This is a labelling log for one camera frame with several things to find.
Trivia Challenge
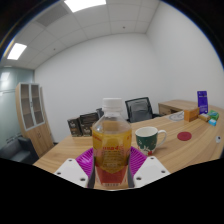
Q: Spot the green and white mug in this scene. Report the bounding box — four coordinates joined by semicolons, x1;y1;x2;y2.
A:
134;126;168;157

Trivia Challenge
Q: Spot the purple stand-up pouch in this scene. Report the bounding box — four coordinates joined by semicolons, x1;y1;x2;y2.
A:
196;90;209;115

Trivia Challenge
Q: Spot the small dark printed box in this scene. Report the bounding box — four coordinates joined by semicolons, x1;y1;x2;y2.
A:
67;117;83;138

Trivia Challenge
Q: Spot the flat round red coaster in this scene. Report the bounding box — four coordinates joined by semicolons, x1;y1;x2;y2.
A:
176;131;193;141

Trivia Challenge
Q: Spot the dark grey sofa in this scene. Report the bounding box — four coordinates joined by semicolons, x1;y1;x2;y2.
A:
0;136;39;164

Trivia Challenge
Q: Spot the green packet stack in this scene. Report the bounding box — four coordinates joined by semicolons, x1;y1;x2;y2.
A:
207;109;220;121

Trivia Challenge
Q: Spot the small tan box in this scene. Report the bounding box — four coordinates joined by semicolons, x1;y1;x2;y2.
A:
198;113;212;123

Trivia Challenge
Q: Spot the rectangular ceiling light panel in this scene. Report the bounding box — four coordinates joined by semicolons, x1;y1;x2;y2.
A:
6;42;28;61
63;0;108;13

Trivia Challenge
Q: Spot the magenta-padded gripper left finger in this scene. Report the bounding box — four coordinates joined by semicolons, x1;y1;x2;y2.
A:
53;148;97;189

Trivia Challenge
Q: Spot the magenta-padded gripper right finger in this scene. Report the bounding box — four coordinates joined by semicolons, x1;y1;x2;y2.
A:
127;146;171;189

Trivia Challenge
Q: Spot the black mesh office chair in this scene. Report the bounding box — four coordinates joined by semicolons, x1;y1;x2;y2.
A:
125;96;160;124

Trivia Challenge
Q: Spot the wooden cabinet with glass doors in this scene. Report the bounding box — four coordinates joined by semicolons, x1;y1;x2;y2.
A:
15;82;54;158

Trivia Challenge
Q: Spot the yellow-labelled drink bottle white cap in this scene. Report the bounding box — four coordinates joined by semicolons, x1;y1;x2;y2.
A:
91;97;133;189

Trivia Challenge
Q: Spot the grey ceiling vent grille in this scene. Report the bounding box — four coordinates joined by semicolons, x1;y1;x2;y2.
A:
35;3;70;27

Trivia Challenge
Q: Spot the white paper sheet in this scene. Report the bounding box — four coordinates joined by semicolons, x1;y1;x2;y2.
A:
168;111;185;122

